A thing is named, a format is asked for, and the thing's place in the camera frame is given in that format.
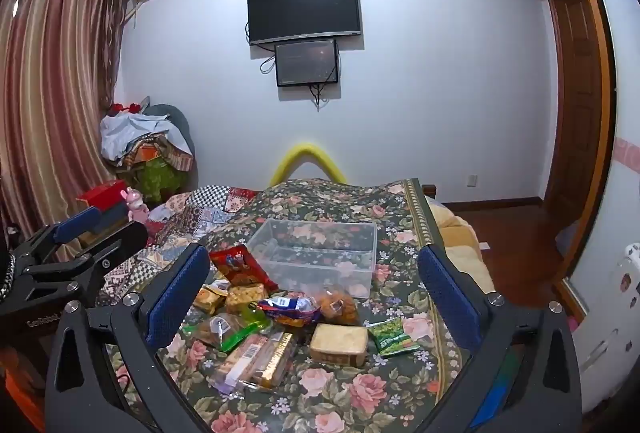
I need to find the yellow foam tube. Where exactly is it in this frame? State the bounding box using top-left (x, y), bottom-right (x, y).
top-left (269, 142), bottom-right (346, 188)

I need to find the black television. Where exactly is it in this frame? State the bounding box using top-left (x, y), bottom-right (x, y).
top-left (247, 0), bottom-right (363, 46)

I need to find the square cake packet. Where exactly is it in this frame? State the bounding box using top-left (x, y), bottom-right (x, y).
top-left (309, 323), bottom-right (369, 368)

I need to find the small black monitor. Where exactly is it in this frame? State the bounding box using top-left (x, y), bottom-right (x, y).
top-left (274, 39), bottom-right (341, 88)

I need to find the green candy packet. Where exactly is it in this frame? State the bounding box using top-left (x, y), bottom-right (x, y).
top-left (220, 308), bottom-right (273, 354)

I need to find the pink plush toy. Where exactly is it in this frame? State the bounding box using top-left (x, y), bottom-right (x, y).
top-left (119, 187), bottom-right (150, 221)

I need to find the red snack packet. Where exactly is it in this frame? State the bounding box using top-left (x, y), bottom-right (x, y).
top-left (209, 244), bottom-right (279, 294)

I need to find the gold striped biscuit packet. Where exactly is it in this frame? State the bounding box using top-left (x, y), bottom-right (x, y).
top-left (235, 330), bottom-right (297, 389)

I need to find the red box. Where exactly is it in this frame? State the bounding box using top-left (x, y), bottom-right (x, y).
top-left (76, 179), bottom-right (130, 208)

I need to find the black television cable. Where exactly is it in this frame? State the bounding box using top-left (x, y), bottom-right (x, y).
top-left (244, 20), bottom-right (277, 74)

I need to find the striped brown curtain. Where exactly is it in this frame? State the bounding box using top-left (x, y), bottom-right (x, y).
top-left (0, 0), bottom-right (132, 264)

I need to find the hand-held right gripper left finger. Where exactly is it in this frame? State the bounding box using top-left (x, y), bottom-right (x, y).
top-left (44, 243), bottom-right (213, 433)

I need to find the green bag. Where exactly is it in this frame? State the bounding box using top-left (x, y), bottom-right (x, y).
top-left (135, 155), bottom-right (182, 206)

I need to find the black monitor cable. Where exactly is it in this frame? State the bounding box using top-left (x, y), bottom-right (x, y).
top-left (309, 80), bottom-right (333, 111)

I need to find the blue snack packet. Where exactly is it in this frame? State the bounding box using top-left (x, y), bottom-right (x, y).
top-left (256, 293), bottom-right (322, 328)

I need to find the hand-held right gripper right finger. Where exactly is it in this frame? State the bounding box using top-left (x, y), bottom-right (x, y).
top-left (416, 243), bottom-right (583, 433)

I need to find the clear plastic container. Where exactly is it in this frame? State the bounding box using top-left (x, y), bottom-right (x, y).
top-left (245, 219), bottom-right (378, 299)

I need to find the pile of clothes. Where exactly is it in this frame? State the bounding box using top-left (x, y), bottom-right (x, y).
top-left (99, 102), bottom-right (196, 174)

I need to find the floral blanket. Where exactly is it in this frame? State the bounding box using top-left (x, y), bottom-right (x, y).
top-left (107, 178), bottom-right (473, 433)

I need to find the green snack packet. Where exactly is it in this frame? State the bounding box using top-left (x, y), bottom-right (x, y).
top-left (367, 317), bottom-right (420, 358)

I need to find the clear bread packet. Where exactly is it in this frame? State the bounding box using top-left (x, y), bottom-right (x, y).
top-left (192, 313), bottom-right (241, 349)

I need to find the white appliance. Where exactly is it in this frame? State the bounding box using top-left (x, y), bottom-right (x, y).
top-left (570, 240), bottom-right (640, 414)

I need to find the dark grey box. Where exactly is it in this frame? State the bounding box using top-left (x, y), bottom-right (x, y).
top-left (92, 202), bottom-right (136, 234)

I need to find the small yellow cake packet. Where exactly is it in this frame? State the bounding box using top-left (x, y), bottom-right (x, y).
top-left (225, 283), bottom-right (268, 314)
top-left (194, 280), bottom-right (231, 314)

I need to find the patchwork quilt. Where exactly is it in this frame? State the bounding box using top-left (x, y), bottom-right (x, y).
top-left (95, 185), bottom-right (261, 309)

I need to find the wooden door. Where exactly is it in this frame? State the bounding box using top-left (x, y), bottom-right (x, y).
top-left (542, 0), bottom-right (608, 234)

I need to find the long orange print biscuit packet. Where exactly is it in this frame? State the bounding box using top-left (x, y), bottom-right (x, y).
top-left (207, 333), bottom-right (273, 394)

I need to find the orange bun packet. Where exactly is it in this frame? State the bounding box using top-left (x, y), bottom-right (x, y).
top-left (315, 289), bottom-right (361, 326)

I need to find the yellow blanket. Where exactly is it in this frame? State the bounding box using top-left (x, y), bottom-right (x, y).
top-left (425, 199), bottom-right (496, 294)

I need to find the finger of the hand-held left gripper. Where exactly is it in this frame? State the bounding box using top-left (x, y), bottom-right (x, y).
top-left (20, 221), bottom-right (149, 309)
top-left (10, 207), bottom-right (102, 267)

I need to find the grey chair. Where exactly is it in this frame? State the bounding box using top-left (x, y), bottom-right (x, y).
top-left (145, 104), bottom-right (197, 174)

